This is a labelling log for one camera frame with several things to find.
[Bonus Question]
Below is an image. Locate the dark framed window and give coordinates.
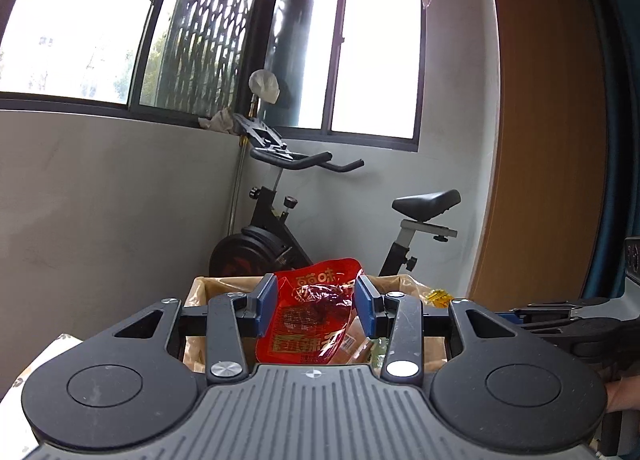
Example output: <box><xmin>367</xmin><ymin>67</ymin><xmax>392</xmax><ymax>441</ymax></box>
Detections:
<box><xmin>1</xmin><ymin>0</ymin><xmax>425</xmax><ymax>150</ymax></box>

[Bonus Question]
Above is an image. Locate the white cloth on pole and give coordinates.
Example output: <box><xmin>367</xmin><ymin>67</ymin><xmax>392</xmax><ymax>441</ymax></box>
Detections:
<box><xmin>248</xmin><ymin>68</ymin><xmax>280</xmax><ymax>104</ymax></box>

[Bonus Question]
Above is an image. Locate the beige rag on sill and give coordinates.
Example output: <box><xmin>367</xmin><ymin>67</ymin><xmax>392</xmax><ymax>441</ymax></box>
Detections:
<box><xmin>198</xmin><ymin>107</ymin><xmax>244</xmax><ymax>135</ymax></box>

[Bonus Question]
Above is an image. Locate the black exercise bike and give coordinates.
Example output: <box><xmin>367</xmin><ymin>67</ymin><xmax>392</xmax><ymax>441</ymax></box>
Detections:
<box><xmin>208</xmin><ymin>130</ymin><xmax>473</xmax><ymax>289</ymax></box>

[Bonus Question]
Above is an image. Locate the brown cardboard box with tape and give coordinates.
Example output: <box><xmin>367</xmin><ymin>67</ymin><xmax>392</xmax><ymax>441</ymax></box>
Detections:
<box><xmin>183</xmin><ymin>275</ymin><xmax>452</xmax><ymax>376</ymax></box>

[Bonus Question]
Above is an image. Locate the dark teal curtain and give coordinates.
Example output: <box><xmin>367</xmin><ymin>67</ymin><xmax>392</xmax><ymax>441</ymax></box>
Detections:
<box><xmin>582</xmin><ymin>0</ymin><xmax>639</xmax><ymax>299</ymax></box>

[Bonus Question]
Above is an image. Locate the wooden door panel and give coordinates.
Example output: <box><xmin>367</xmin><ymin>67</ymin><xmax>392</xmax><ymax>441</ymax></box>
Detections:
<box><xmin>469</xmin><ymin>0</ymin><xmax>606</xmax><ymax>311</ymax></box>

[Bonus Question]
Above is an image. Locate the red jujube snack packet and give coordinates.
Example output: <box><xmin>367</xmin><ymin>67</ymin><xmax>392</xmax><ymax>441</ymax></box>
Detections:
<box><xmin>255</xmin><ymin>258</ymin><xmax>362</xmax><ymax>365</ymax></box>

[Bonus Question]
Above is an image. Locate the yellow black snack packet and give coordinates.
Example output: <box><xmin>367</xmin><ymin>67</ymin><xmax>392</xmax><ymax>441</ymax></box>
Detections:
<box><xmin>419</xmin><ymin>288</ymin><xmax>454</xmax><ymax>309</ymax></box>

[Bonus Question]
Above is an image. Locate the floral checkered bed sheet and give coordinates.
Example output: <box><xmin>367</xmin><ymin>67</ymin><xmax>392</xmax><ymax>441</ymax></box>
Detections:
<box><xmin>1</xmin><ymin>333</ymin><xmax>81</xmax><ymax>408</ymax></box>

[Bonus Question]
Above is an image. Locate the person's right hand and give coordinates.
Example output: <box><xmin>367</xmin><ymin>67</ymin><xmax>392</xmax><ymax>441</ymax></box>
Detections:
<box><xmin>605</xmin><ymin>376</ymin><xmax>640</xmax><ymax>414</ymax></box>

